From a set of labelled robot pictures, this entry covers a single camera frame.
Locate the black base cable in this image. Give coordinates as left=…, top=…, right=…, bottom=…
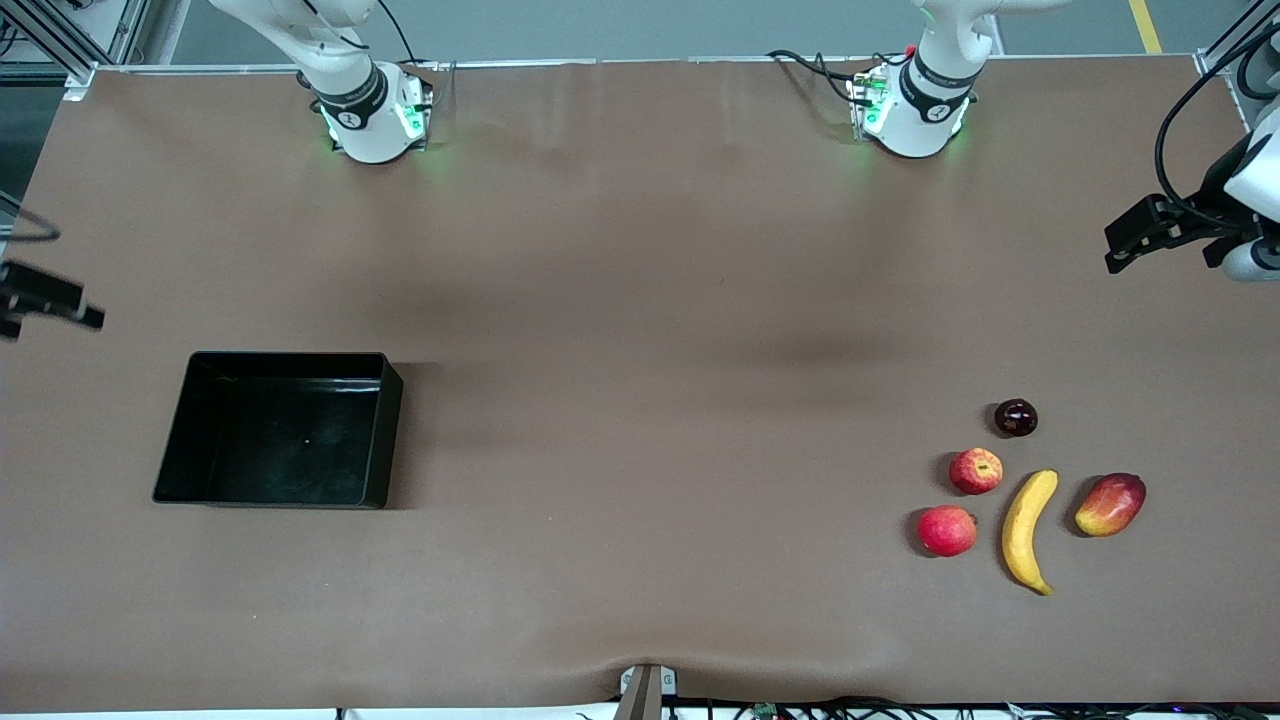
left=766, top=47, right=913, bottom=109
left=375, top=0, right=458, bottom=111

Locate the brown table mat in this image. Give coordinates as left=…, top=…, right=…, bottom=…
left=0, top=55, right=1280, bottom=713

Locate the yellow floor tape strip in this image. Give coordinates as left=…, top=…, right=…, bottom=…
left=1128, top=0, right=1166, bottom=57

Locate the black left base cable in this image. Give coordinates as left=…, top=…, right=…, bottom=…
left=766, top=47, right=913, bottom=109

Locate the red yellow apple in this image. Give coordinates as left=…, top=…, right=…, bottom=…
left=948, top=447, right=1004, bottom=496

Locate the grey metal table bracket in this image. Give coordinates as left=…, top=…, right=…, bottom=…
left=619, top=663, right=679, bottom=720

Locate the aluminium frame post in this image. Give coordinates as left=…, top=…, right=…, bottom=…
left=0, top=0, right=151, bottom=101
left=1193, top=0, right=1280, bottom=79

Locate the yellow banana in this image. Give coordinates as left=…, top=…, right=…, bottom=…
left=1001, top=469, right=1060, bottom=597

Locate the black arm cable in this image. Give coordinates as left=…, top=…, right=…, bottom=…
left=1154, top=20, right=1280, bottom=233
left=0, top=193, right=63, bottom=244

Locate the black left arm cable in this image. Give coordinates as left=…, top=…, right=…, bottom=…
left=1154, top=20, right=1280, bottom=233

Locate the black right base cable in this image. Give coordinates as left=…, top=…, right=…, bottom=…
left=375, top=0, right=458, bottom=111

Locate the black plastic box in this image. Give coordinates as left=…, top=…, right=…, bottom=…
left=152, top=350, right=405, bottom=511

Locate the red yellow mango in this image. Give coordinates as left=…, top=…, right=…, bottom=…
left=1074, top=473, right=1148, bottom=538

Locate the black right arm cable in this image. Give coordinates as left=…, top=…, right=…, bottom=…
left=0, top=193, right=63, bottom=244

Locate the red pomegranate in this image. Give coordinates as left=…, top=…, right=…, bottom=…
left=917, top=505, right=979, bottom=558

